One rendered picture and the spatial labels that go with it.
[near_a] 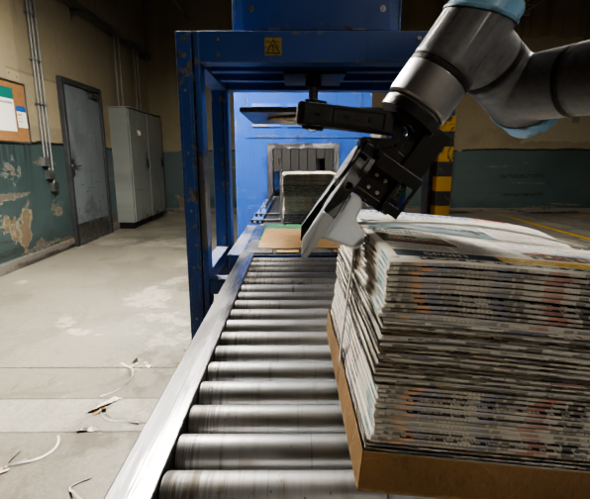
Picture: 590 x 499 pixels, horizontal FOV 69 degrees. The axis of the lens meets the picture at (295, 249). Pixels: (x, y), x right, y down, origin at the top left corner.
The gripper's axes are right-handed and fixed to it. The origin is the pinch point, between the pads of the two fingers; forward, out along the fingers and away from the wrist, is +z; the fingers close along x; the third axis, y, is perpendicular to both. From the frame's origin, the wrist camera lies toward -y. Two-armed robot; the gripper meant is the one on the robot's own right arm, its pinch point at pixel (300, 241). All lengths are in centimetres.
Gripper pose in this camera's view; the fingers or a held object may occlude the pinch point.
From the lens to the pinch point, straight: 52.8
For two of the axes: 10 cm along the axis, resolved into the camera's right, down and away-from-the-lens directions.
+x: 0.1, -2.0, 9.8
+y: 8.3, 5.5, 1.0
